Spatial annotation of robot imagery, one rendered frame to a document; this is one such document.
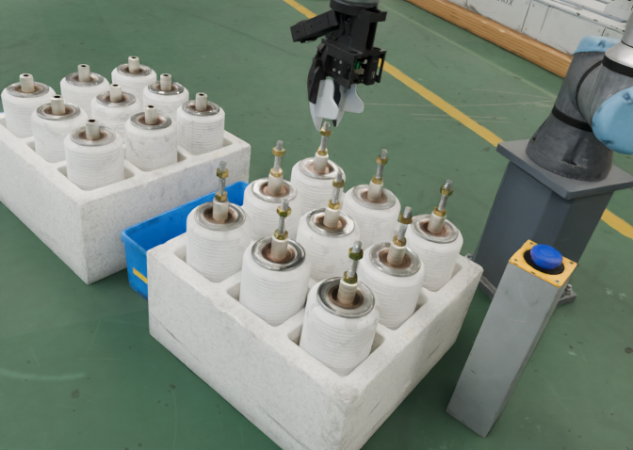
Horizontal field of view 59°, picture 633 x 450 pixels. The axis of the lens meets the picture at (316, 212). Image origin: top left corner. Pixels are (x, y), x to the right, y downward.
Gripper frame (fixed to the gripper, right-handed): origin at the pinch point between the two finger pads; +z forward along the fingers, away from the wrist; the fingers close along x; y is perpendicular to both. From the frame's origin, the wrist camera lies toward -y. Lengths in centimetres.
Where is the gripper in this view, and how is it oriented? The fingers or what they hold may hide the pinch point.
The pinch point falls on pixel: (325, 119)
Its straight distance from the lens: 95.6
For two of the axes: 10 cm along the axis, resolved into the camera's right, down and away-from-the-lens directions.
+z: -1.4, 8.3, 5.5
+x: 7.4, -2.8, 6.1
